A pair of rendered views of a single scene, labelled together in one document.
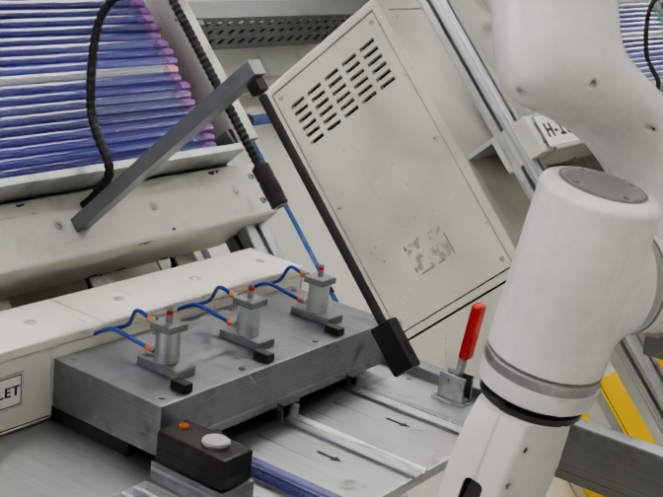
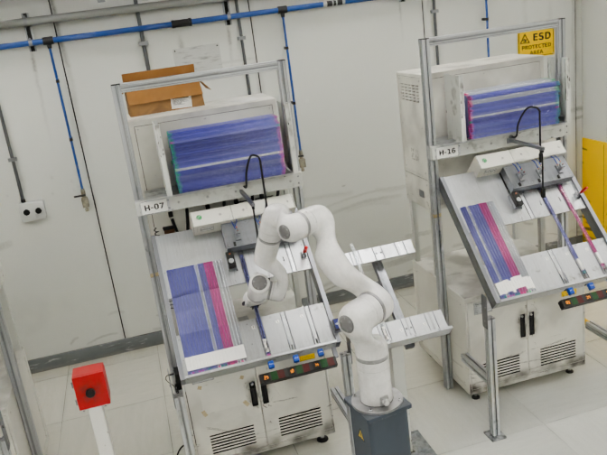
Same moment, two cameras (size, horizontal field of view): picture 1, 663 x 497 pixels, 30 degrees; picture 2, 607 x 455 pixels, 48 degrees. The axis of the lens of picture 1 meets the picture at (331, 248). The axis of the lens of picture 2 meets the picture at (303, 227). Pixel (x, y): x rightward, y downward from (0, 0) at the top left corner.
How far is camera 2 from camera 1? 2.49 m
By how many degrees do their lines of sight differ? 48
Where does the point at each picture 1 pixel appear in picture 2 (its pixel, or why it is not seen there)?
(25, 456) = (210, 240)
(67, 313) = (228, 212)
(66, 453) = (216, 243)
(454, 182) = (422, 143)
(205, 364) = (246, 236)
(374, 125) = (413, 109)
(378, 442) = not seen: hidden behind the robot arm
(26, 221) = (228, 190)
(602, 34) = (264, 264)
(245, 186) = (294, 179)
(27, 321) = (219, 214)
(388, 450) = not seen: hidden behind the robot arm
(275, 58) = not seen: outside the picture
